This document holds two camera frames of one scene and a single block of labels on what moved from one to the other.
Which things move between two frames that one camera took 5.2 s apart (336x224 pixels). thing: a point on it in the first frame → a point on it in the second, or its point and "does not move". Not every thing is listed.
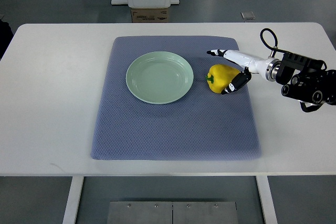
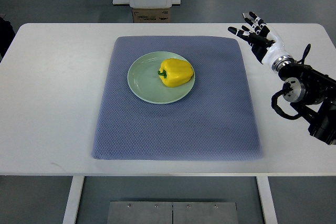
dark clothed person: [6, 34] does not move
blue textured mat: [201, 126] does not move
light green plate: [159, 77] does not move
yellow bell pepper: [219, 77] → [174, 72]
